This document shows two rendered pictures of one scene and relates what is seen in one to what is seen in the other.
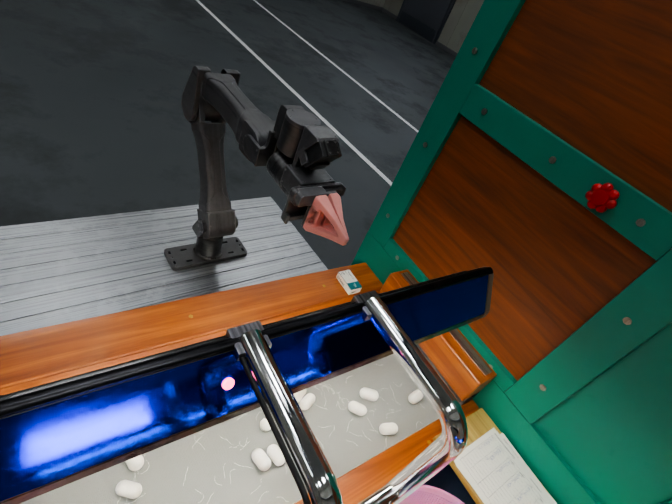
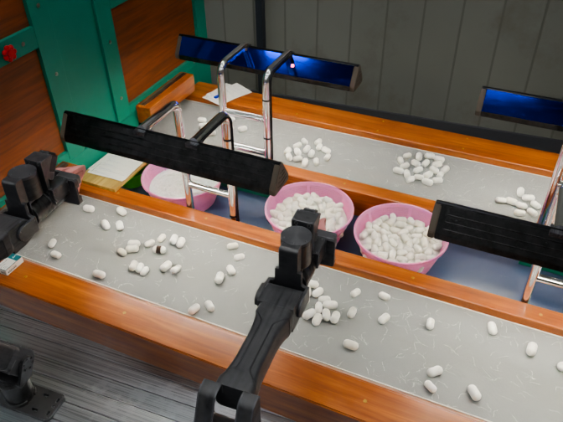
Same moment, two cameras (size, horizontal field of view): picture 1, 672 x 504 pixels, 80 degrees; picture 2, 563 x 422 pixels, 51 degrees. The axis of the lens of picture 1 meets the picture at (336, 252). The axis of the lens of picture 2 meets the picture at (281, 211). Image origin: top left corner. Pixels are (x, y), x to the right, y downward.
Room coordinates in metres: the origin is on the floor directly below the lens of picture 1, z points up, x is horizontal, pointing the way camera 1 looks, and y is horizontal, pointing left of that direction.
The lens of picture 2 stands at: (0.39, 1.26, 1.86)
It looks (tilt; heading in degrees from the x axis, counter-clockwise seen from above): 38 degrees down; 253
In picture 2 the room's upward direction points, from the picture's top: 1 degrees counter-clockwise
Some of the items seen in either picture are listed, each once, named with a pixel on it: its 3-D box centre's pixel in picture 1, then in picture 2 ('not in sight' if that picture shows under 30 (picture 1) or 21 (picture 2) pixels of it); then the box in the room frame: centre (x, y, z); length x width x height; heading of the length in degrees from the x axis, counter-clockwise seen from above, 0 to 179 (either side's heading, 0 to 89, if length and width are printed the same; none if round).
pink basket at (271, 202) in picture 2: not in sight; (308, 219); (-0.10, -0.04, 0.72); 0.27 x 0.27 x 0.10
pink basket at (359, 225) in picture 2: not in sight; (399, 244); (-0.31, 0.15, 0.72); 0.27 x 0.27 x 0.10
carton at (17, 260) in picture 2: (348, 282); (9, 264); (0.74, -0.06, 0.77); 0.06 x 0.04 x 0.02; 48
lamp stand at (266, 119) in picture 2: not in sight; (257, 120); (-0.04, -0.37, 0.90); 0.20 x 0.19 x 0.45; 138
